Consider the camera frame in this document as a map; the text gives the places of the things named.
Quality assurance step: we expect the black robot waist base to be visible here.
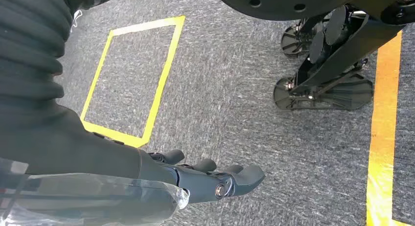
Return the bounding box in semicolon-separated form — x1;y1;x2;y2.
212;0;415;26

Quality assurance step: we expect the yellow floor tape square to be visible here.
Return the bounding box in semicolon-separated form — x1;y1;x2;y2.
80;15;186;149
366;30;415;226

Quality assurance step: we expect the black robot right leg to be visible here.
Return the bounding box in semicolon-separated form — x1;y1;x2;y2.
273;4;406;111

